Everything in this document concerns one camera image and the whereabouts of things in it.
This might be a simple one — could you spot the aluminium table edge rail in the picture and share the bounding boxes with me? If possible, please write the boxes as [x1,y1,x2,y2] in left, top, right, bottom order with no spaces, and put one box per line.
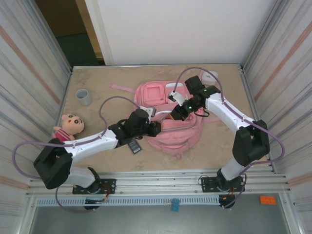
[72,63,244,69]

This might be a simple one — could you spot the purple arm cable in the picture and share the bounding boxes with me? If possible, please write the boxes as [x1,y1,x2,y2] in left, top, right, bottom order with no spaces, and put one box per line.
[12,96,147,213]
[173,66,287,210]

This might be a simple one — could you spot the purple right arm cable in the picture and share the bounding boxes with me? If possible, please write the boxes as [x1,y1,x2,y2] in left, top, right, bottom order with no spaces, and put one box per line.
[173,66,287,210]

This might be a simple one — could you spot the grey plastic cup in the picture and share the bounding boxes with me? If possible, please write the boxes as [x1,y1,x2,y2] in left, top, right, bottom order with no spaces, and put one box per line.
[75,89,93,106]

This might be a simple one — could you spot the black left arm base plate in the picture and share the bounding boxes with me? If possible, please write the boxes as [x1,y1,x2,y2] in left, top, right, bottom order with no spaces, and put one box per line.
[72,178,117,195]

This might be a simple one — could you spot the tan wooden door frame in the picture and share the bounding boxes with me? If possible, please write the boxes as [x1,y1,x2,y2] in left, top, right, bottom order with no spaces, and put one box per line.
[75,0,104,60]

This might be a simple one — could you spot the aluminium mounting rail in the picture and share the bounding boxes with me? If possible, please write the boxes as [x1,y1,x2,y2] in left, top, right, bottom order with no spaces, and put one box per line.
[26,170,292,197]

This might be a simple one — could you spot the small black calculator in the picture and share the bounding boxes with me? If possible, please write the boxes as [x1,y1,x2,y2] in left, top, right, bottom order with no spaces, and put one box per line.
[128,140,143,156]

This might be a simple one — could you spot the white square alarm clock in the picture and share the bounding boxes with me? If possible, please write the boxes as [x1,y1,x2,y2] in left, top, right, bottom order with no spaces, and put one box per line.
[199,70,218,86]

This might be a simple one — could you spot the pink student backpack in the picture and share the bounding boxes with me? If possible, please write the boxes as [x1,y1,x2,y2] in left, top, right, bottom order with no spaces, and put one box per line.
[110,81,219,160]

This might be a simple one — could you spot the blue connector block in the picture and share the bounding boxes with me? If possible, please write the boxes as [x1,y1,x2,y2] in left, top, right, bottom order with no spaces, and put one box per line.
[170,198,181,212]

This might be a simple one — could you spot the orange toy brick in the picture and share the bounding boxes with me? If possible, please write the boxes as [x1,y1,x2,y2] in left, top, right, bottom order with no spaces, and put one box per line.
[259,195,277,205]

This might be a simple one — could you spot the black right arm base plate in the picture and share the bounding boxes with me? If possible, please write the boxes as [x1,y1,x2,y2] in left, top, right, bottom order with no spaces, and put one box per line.
[201,175,245,194]

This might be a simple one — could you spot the grey slotted cable duct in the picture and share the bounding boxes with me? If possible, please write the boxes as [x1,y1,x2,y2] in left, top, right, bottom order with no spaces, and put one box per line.
[36,196,221,207]

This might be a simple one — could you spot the cartoon boy plush doll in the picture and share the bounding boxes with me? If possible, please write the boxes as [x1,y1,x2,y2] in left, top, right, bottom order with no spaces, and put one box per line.
[53,113,85,142]

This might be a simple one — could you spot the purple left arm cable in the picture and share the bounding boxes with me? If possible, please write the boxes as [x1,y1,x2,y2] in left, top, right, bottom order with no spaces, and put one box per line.
[12,96,147,213]

